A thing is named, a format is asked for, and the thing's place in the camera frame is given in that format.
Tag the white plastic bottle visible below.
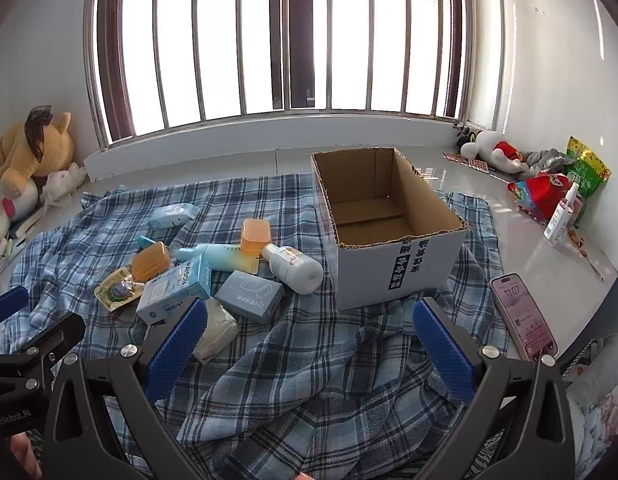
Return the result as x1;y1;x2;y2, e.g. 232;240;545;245
261;242;325;295

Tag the window with metal bars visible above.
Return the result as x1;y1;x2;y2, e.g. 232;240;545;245
64;0;494;151

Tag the beige cardboard strip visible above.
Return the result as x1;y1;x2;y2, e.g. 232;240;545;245
6;207;44;241

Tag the white and pink plush toy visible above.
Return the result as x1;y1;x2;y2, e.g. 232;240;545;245
0;192;37;261

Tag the black plush toy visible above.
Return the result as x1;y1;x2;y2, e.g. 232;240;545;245
451;122;482;148

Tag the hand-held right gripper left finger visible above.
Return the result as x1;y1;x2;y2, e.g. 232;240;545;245
42;299;210;480

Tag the white spray bottle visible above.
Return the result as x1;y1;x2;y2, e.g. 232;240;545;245
544;181;580;247

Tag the small white plush toy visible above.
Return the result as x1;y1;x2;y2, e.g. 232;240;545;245
40;162;87;206

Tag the light blue wet wipes pack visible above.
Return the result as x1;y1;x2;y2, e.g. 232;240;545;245
146;202;200;231

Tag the white cardboard box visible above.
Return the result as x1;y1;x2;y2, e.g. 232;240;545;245
310;146;470;311

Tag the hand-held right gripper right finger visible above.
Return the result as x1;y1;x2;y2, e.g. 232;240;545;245
412;296;576;480

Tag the red snack bag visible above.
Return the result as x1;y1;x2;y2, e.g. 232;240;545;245
507;172;572;221

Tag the pink smartphone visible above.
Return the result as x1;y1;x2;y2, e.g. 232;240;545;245
490;272;560;361

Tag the green snack bag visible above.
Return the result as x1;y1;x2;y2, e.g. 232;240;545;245
566;136;612;226

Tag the blue and white carton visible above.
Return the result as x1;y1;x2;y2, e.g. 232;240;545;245
136;255;212;325

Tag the grey plush toy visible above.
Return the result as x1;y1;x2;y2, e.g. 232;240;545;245
519;148;577;176

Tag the cream white packet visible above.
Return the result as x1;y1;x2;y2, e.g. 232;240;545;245
191;300;239;365

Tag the blue plaid blanket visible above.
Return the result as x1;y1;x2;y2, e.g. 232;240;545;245
0;172;510;480

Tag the printed white cloth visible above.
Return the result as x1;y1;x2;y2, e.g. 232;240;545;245
566;335;618;480

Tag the person's left hand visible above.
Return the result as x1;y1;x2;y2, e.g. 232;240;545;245
9;432;44;480

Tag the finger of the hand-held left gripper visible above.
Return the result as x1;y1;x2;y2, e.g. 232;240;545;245
0;286;31;327
0;312;86;397

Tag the grey blue carton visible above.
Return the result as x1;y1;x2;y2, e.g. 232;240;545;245
214;270;285;325

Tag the white and red plush toy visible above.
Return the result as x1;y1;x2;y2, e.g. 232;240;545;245
460;130;530;173

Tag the light blue bottle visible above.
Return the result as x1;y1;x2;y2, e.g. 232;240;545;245
176;242;262;275

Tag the orange plastic soap box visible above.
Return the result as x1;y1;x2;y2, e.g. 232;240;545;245
239;218;273;261
130;241;171;281

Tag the yellow plush toy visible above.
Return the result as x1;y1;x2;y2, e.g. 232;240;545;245
0;105;76;206

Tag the black wire basket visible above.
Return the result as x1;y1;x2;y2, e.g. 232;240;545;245
556;332;618;396

